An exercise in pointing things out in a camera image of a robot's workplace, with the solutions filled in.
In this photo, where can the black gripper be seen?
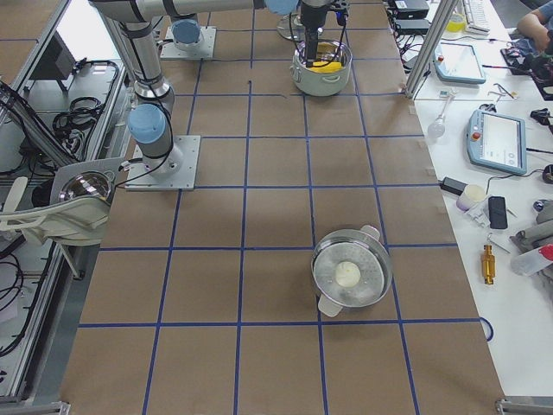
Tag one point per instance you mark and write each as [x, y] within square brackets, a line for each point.
[312, 16]

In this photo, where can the yellow corn cob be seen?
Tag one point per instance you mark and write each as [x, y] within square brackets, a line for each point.
[326, 66]

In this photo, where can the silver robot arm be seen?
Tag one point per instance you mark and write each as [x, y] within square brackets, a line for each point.
[133, 21]

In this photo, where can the person forearm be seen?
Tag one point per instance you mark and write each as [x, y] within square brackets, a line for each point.
[535, 26]

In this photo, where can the steel steamer pot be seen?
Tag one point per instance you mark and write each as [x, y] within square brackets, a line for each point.
[363, 247]

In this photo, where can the yellow tape roll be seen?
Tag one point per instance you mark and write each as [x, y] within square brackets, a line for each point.
[456, 23]

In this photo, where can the blue teach pendant far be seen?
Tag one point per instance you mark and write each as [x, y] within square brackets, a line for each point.
[458, 62]

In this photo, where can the blue teach pendant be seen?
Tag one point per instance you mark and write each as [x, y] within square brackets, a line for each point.
[497, 141]
[458, 62]

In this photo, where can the white keyboard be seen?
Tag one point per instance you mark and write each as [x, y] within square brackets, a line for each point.
[475, 15]

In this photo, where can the black scissors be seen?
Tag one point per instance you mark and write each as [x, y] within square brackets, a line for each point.
[488, 107]

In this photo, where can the black power adapter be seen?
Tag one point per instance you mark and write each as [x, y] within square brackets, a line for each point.
[452, 186]

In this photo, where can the blue teach pendant near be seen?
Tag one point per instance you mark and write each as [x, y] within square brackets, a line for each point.
[497, 141]

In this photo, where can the white paper cup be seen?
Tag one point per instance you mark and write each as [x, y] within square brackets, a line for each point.
[470, 196]

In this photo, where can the white steamed bun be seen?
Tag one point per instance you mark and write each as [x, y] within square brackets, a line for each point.
[347, 274]

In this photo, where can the black phone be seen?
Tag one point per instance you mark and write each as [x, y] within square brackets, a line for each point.
[497, 212]

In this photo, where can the steel bowl on chair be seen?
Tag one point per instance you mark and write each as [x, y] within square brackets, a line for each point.
[91, 183]

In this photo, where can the gold metal cylinder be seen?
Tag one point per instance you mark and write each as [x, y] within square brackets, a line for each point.
[488, 268]

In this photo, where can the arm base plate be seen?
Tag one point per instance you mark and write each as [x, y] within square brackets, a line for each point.
[178, 171]
[203, 49]

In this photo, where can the aluminium frame post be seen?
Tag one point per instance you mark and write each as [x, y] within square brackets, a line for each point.
[440, 20]

